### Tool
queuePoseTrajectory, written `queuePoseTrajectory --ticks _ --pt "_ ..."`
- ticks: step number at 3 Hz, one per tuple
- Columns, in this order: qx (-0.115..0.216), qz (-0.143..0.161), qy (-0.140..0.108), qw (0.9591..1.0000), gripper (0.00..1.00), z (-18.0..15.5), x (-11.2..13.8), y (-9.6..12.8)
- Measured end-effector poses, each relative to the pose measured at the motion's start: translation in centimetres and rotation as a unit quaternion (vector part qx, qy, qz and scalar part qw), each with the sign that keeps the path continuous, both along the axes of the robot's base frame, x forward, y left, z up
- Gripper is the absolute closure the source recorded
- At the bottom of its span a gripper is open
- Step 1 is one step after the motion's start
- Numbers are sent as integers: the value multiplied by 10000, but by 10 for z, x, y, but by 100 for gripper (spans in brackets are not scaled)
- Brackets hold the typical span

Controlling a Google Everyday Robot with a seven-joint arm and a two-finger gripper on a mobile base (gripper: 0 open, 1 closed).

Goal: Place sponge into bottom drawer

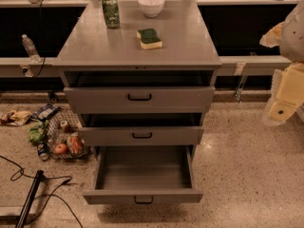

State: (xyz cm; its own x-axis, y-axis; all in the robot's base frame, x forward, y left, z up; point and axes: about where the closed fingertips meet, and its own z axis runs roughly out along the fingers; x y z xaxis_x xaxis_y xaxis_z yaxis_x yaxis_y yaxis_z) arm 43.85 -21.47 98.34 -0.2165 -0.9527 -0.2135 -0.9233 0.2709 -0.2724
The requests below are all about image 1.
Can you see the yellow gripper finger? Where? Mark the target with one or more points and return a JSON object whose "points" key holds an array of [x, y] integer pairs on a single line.
{"points": [[272, 38], [287, 95]]}

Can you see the green yellow sponge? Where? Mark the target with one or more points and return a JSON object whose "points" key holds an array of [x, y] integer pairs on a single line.
{"points": [[149, 38]]}

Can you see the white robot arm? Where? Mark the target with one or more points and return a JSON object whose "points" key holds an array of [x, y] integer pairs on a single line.
{"points": [[291, 44]]}

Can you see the grey drawer cabinet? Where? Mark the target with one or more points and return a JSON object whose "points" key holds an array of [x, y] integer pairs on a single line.
{"points": [[186, 44]]}

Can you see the grey bottom drawer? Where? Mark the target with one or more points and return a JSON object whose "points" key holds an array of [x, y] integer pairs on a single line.
{"points": [[143, 175]]}

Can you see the grey drawer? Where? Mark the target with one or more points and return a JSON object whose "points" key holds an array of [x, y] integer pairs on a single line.
{"points": [[143, 175], [142, 129], [137, 92]]}

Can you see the grey top drawer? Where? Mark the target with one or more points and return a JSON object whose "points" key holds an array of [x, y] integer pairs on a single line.
{"points": [[137, 92]]}

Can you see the grey middle drawer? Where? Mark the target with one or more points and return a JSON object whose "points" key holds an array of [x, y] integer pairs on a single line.
{"points": [[142, 129]]}

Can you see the white bowl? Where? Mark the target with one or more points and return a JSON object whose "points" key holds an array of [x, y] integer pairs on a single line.
{"points": [[151, 8]]}

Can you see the green soda can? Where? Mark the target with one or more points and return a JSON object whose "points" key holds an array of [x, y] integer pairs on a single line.
{"points": [[111, 13]]}

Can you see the orange snack packet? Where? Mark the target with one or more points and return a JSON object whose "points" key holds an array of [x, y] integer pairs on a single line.
{"points": [[74, 144]]}

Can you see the small brown can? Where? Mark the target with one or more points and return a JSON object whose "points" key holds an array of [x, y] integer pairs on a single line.
{"points": [[65, 126]]}

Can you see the red apple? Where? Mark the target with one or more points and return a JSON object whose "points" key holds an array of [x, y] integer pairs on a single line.
{"points": [[60, 148]]}

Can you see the blue white snack bag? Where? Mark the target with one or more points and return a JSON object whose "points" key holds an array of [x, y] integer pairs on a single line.
{"points": [[45, 112]]}

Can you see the clear plastic water bottle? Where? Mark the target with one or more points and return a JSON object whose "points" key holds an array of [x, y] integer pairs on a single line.
{"points": [[30, 49]]}

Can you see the blue soda can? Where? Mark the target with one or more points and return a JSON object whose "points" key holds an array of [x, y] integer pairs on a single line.
{"points": [[42, 150]]}

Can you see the green chip bag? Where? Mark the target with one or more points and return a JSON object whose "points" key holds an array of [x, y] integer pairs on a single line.
{"points": [[37, 132]]}

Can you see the yellow snack bag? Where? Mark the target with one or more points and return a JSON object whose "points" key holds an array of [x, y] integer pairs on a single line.
{"points": [[14, 117]]}

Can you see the black stand leg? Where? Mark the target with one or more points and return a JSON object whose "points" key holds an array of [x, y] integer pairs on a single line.
{"points": [[29, 200]]}

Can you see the wire mesh basket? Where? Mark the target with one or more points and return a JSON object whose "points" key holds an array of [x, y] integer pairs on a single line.
{"points": [[56, 135]]}

